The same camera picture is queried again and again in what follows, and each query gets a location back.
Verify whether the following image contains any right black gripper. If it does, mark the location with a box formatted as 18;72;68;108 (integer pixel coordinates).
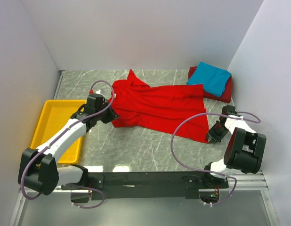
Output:
205;121;229;144

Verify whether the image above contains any bright red t-shirt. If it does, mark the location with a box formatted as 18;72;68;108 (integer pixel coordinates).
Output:
112;70;209;143

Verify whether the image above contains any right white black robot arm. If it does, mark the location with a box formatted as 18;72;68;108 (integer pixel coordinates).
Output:
201;105;267;188

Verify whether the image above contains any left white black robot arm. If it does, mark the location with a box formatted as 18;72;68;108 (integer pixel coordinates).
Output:
18;93;119;195

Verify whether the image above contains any folded dark red t-shirt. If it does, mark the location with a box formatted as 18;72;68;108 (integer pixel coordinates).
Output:
188;66;233;104

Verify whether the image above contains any yellow plastic tray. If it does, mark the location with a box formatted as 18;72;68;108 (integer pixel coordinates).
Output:
30;100;86;164

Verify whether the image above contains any folded blue t-shirt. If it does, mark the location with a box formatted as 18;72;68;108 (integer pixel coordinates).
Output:
186;62;232;97

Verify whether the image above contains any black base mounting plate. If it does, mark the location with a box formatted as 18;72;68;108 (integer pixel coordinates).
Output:
61;171;229;203

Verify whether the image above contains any aluminium extrusion rail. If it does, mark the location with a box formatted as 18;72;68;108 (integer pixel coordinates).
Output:
19;171;269;194

